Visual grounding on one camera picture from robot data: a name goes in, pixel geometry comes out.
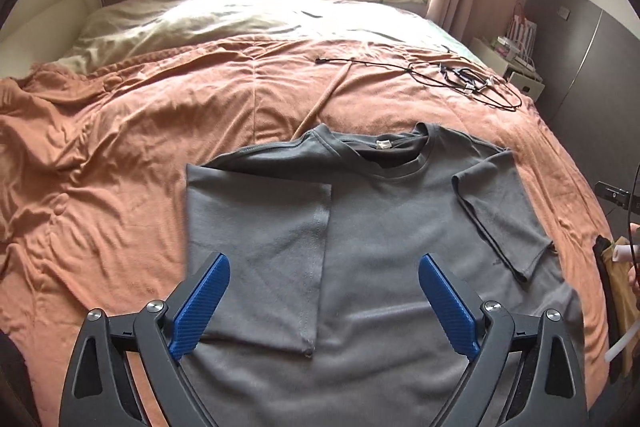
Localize cream padded headboard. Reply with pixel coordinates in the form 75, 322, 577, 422
0, 0, 101, 58

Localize grey t-shirt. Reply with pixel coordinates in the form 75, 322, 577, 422
185, 122, 586, 427

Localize dark grey wardrobe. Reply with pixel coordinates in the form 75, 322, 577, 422
525, 0, 640, 208

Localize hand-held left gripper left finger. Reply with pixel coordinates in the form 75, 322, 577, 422
59, 252, 232, 427

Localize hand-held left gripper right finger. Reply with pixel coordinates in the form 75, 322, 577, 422
419, 254, 588, 427

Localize striped paper bag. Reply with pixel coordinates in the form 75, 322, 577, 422
507, 17, 538, 58

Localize person's right hand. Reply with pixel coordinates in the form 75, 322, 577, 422
629, 222, 640, 295

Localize black cables bundle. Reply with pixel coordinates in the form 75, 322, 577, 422
315, 54, 523, 112

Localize white nightstand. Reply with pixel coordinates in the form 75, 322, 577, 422
470, 37, 545, 102

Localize beige duvet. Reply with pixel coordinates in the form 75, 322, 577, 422
60, 0, 451, 75

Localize orange blanket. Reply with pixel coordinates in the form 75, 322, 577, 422
0, 34, 613, 427

